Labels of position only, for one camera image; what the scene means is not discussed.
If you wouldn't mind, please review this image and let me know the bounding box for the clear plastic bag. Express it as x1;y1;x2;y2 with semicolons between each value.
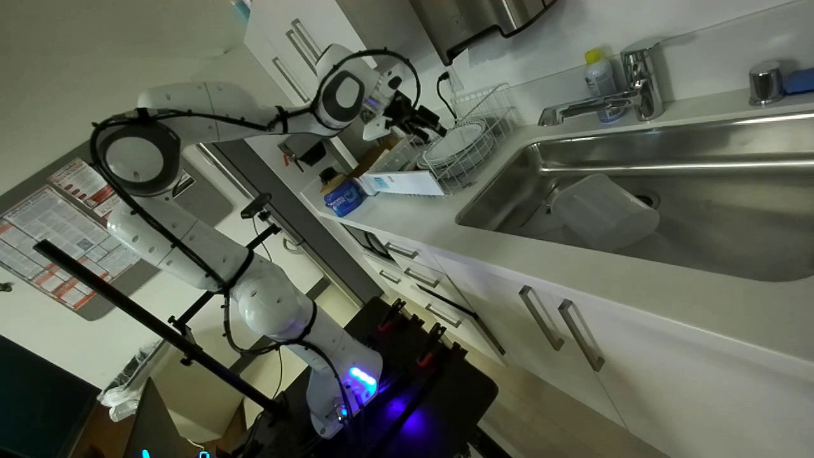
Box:
97;339;167;423

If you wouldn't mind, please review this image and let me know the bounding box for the steel paper towel dispenser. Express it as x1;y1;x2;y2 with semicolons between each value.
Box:
407;0;560;67

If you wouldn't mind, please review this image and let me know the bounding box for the white wire dish rack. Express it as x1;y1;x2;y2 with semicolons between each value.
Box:
415;82;521;196

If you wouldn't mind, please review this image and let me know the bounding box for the chrome soap dispenser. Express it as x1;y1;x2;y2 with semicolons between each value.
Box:
748;59;797;106

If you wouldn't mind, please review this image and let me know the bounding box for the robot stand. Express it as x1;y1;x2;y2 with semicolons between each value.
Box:
245;296;499;458

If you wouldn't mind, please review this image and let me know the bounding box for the soap bottle with yellow cap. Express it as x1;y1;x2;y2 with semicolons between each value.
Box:
583;48;628;124

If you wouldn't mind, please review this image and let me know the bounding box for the black cable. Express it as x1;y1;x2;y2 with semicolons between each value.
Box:
435;71;460;123

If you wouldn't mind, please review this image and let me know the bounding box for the black stand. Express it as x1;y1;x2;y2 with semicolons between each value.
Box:
32;239;284;417

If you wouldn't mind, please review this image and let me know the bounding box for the cabinet door handle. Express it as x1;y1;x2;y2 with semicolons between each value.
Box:
518;284;566;352
558;298;606;373

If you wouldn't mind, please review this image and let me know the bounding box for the chrome faucet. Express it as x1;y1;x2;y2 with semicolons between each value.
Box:
539;43;666;127

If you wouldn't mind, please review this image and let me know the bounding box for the stainless steel sink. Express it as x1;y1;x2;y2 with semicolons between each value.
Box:
455;113;814;283

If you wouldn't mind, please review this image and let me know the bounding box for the black and red clamp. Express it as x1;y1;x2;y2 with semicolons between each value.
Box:
376;298;408;337
415;322;448;372

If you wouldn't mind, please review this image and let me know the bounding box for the camera on tripod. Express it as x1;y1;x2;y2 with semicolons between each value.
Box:
167;192;284;338

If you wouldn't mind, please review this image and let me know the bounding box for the white and blue box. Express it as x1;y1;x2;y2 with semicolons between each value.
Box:
359;169;446;197

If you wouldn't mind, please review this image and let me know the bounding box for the cardboard box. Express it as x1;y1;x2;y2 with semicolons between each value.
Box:
347;136;422;180

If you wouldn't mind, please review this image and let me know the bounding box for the translucent plastic container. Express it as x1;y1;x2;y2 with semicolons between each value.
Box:
550;173;661;253

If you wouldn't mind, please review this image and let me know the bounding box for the white cabinet door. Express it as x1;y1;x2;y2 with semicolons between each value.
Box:
439;251;630;430
553;286;814;458

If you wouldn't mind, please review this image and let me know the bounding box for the upper cabinet handle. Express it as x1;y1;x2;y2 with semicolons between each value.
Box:
272;57;312;104
291;18;323;59
285;29;319;74

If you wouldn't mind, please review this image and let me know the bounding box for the stack of white plates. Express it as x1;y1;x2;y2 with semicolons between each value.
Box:
422;120;495;171

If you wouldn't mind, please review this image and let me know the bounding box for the dark monitor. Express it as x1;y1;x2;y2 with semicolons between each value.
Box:
0;333;102;458

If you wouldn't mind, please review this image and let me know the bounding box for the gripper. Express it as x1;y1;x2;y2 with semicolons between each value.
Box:
383;91;447;142

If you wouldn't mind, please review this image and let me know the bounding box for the blue sponge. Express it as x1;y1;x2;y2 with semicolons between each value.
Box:
783;67;814;96

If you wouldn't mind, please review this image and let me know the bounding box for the wall poster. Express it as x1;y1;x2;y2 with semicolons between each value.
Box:
0;157;196;313

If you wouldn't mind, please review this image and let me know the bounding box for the blue canister with black lid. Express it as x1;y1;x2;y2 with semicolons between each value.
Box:
319;166;365;218

